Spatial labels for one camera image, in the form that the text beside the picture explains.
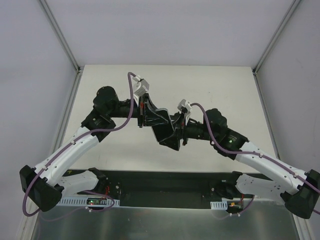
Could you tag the right aluminium frame post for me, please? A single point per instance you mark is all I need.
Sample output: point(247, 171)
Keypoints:
point(276, 35)

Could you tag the left aluminium frame post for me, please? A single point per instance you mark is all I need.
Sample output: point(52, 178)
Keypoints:
point(59, 34)

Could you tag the right white cable duct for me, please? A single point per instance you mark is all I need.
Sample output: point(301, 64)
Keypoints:
point(219, 205)

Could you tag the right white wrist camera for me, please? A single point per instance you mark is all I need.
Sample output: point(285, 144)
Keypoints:
point(185, 106)

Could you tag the black smartphone clear case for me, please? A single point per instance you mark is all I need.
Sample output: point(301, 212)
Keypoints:
point(165, 129)

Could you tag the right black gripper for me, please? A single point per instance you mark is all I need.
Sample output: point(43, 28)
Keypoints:
point(183, 130)

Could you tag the left white cable duct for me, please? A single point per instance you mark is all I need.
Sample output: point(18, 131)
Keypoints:
point(83, 201)

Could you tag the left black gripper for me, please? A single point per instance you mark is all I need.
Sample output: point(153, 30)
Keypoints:
point(141, 114)

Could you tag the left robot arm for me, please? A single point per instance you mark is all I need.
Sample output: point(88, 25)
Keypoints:
point(45, 183)

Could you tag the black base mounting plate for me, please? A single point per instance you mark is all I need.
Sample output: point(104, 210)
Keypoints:
point(157, 189)

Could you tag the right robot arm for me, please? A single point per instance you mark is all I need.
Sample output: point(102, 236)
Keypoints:
point(296, 189)

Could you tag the white cable duct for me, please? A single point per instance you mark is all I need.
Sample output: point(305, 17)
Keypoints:
point(83, 201)
point(219, 205)

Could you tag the aluminium frame post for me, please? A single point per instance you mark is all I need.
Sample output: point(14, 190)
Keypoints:
point(276, 35)
point(59, 34)

